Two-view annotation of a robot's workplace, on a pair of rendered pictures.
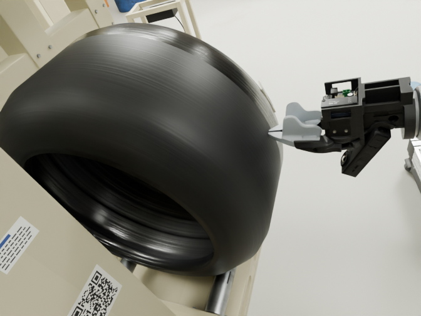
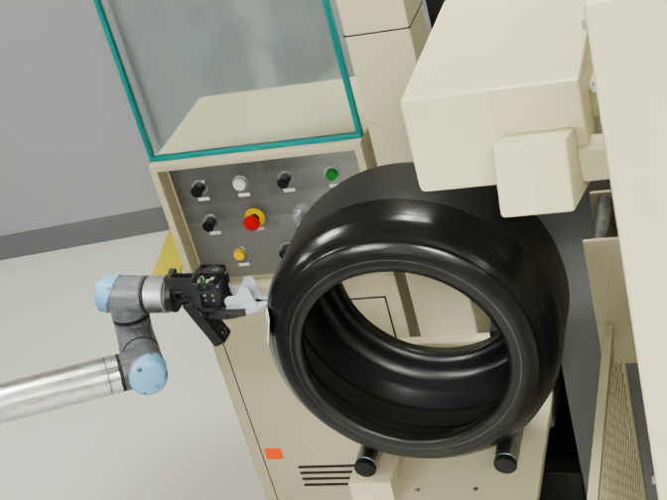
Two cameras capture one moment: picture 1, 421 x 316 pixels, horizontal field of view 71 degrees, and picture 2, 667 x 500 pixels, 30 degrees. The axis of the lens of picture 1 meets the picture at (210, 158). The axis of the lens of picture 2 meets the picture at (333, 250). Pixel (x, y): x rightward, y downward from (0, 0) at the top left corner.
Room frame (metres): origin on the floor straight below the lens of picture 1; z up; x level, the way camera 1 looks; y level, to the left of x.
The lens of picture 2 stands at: (2.46, -0.38, 2.46)
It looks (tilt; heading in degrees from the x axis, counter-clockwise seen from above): 29 degrees down; 169
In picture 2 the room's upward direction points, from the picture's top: 16 degrees counter-clockwise
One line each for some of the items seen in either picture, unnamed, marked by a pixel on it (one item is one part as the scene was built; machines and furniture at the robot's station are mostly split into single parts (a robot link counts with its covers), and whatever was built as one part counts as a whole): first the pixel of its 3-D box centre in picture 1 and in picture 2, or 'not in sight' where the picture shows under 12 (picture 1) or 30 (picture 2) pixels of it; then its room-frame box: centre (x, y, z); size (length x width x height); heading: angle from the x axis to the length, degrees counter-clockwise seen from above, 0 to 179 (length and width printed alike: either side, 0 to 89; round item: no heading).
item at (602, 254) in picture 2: not in sight; (632, 275); (0.50, 0.59, 1.05); 0.20 x 0.15 x 0.30; 147
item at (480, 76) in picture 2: not in sight; (519, 50); (0.75, 0.33, 1.71); 0.61 x 0.25 x 0.15; 147
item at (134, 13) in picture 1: (170, 39); not in sight; (3.38, -0.07, 0.40); 0.60 x 0.35 x 0.80; 67
